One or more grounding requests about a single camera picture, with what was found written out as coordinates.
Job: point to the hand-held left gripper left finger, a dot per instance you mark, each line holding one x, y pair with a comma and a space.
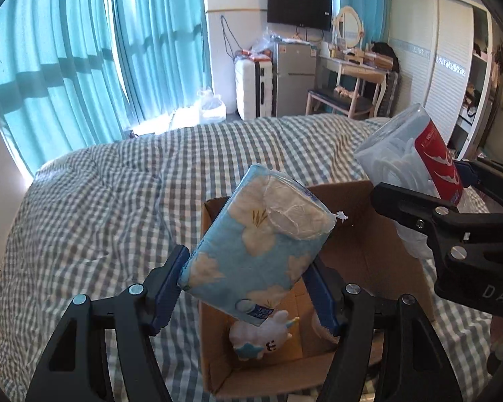
167, 297

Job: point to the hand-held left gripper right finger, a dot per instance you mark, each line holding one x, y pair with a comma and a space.
323, 301

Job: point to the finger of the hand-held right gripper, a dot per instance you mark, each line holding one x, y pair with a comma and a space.
410, 207
492, 176

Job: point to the clear cup pack red label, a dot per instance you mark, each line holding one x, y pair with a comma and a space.
396, 159

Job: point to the cardboard box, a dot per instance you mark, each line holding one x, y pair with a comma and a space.
373, 255

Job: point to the blue floral tissue pack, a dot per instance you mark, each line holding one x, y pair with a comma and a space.
251, 243

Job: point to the white plush toy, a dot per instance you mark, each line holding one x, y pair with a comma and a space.
258, 337

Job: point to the open shelf with clothes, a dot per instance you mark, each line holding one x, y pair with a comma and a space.
490, 92

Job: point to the checked bed blanket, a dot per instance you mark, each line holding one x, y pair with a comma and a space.
109, 217

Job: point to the white sliding wardrobe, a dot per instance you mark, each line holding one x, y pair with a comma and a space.
440, 58

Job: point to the wooden stool dark seat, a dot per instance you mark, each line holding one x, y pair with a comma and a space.
339, 99

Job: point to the white dressing table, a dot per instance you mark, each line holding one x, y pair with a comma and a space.
352, 69

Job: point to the black bag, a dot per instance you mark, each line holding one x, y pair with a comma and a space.
383, 52

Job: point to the silver small fridge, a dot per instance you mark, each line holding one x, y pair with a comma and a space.
294, 79

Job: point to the oval vanity mirror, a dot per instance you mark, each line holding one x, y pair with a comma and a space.
348, 26

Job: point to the white plastic bag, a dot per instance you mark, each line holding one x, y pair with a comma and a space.
212, 108

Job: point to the white suitcase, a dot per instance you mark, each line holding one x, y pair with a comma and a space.
248, 90

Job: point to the clear plastic bag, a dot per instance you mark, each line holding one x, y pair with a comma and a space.
263, 44

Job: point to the wide teal window curtain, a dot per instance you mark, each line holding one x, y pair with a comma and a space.
88, 58

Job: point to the black wall television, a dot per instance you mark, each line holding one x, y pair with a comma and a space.
299, 7

